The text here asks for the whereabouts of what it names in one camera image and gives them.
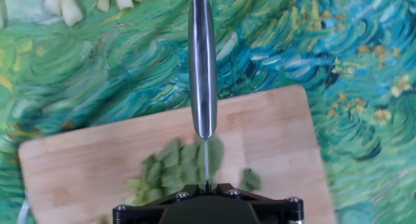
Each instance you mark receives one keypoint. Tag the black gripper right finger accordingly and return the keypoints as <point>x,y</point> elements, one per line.
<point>273,207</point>

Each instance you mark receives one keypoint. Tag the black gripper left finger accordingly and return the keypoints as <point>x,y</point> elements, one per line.
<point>152,206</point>

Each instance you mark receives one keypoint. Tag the steel cleaver knife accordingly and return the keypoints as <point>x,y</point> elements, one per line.
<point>202,71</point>

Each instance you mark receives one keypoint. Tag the cut pakchoi leaf piece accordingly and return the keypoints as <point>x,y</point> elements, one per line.
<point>215,154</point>
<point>169,152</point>
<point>151,172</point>
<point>189,162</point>

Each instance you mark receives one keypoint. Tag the wooden cutting board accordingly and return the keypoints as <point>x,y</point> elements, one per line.
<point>276,136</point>

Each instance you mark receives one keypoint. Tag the painted landscape tablecloth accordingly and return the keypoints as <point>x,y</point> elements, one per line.
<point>97,71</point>

